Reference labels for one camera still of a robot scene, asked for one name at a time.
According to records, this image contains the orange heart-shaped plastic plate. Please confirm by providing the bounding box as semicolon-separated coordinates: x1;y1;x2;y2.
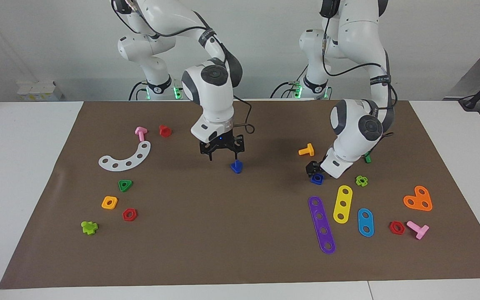
403;185;433;212

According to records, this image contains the white cardboard box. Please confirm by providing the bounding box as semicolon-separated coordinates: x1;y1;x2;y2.
17;80;64;102

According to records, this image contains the blue two-hole plastic plate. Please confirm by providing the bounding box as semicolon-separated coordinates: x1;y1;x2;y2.
357;208;375;238

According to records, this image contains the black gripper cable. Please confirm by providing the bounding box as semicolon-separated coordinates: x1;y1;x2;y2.
322;12;399;138
111;0;257;135

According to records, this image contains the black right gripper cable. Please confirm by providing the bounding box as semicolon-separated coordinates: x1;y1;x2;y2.
111;0;257;135

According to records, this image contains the black base cable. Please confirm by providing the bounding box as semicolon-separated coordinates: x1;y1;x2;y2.
270;80;305;99
128;81;149;101

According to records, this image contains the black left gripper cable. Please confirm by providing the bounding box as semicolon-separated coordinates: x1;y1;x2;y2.
322;12;399;138

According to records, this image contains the purple four-hole plastic plate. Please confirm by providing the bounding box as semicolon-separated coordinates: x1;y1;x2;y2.
308;196;336;255

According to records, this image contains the white curved five-hole plate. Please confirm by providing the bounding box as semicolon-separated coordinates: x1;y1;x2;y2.
98;141;152;172

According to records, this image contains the brown table mat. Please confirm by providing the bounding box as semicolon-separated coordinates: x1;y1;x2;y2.
0;100;480;290

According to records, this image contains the yellow three-hole plastic plate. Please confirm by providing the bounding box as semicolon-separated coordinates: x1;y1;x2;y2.
333;185;353;224

